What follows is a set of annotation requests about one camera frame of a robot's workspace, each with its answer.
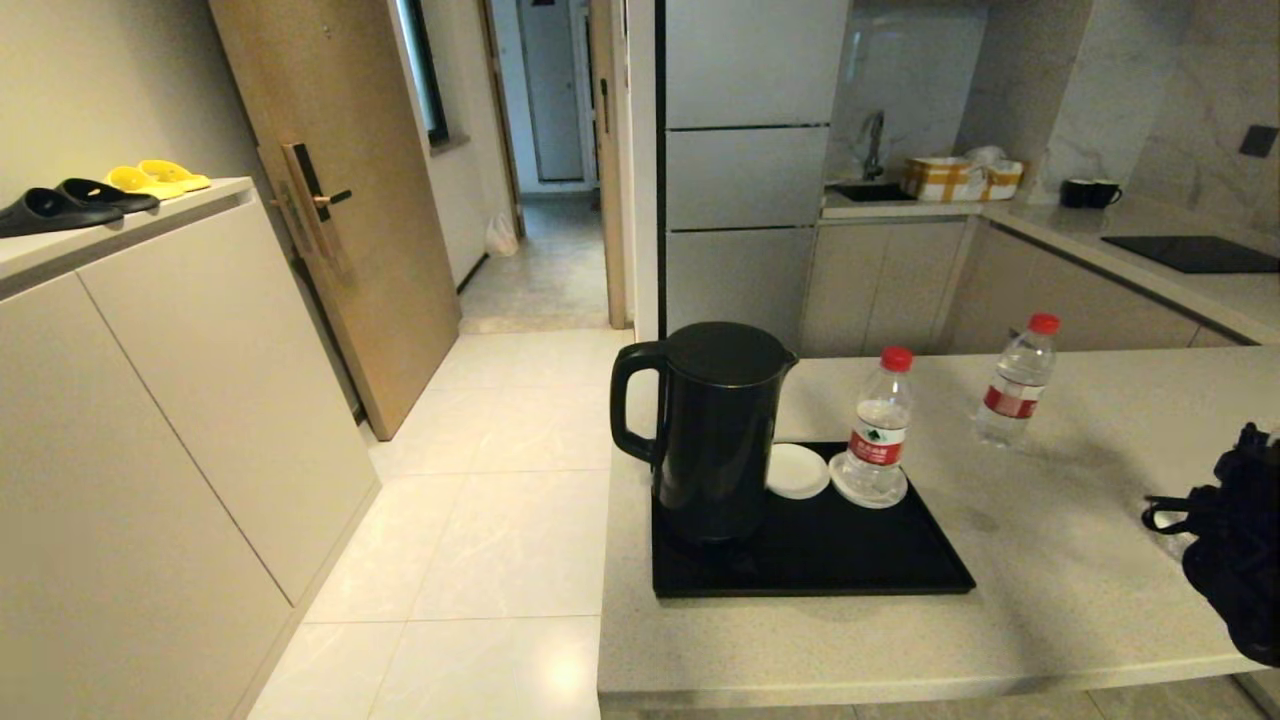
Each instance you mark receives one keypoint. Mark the black electric kettle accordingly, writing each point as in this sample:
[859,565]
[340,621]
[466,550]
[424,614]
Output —
[715,440]

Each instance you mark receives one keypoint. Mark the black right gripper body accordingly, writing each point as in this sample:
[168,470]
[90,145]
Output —
[1245,530]

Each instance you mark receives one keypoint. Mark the yellow slipper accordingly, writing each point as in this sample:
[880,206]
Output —
[173,174]
[135,181]

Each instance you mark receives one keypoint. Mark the narrow wooden door leaf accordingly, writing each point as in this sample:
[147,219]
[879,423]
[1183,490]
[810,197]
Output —
[607,200]

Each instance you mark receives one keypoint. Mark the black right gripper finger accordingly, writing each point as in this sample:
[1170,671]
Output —
[1254,442]
[1200,512]

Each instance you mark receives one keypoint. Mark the black slipper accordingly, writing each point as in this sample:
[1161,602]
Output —
[108,194]
[50,210]

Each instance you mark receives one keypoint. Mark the black mug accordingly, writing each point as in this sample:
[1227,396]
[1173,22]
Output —
[1100,194]
[1072,193]

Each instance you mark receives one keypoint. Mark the black rectangular tray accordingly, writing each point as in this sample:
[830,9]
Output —
[850,550]

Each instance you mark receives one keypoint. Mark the wooden entrance door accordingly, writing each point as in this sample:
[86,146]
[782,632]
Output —
[370,300]

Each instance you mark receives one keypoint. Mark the white hallway door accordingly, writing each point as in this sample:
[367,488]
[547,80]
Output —
[550,100]

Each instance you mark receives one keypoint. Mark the white crumpled cloth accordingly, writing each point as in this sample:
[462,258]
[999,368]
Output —
[987,154]

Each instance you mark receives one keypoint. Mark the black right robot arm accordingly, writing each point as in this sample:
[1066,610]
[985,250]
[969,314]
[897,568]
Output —
[1260,630]

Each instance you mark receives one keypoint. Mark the dark framed window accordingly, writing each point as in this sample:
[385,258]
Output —
[425,80]

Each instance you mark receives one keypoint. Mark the round white coaster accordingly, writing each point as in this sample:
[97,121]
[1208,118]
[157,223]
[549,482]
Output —
[797,472]
[837,480]

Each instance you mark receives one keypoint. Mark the beige kitchen counter cabinets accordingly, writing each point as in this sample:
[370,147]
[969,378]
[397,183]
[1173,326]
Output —
[880,290]

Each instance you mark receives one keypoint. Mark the dark kitchen sink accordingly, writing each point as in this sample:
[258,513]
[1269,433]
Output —
[870,192]

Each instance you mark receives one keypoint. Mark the chrome sink faucet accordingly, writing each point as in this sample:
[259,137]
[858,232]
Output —
[875,128]

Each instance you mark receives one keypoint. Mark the small yellow checked white box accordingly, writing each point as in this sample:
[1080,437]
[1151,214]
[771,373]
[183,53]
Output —
[1002,182]

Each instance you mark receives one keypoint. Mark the dark wall socket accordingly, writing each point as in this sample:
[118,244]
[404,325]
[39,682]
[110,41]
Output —
[1256,142]

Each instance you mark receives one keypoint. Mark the silver refrigerator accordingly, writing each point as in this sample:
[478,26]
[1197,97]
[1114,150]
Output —
[745,180]

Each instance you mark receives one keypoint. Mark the white plastic bag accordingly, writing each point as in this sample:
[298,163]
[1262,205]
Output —
[500,238]

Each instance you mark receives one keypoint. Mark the large yellow checked white box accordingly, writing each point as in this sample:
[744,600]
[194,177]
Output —
[942,180]

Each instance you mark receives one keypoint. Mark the clear water bottle red cap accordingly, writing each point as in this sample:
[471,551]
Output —
[1175,548]
[1012,395]
[880,440]

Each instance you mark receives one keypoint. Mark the beige shoe cabinet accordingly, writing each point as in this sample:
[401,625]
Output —
[200,400]

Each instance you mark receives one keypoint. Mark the black induction cooktop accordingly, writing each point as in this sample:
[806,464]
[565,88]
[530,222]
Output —
[1190,254]

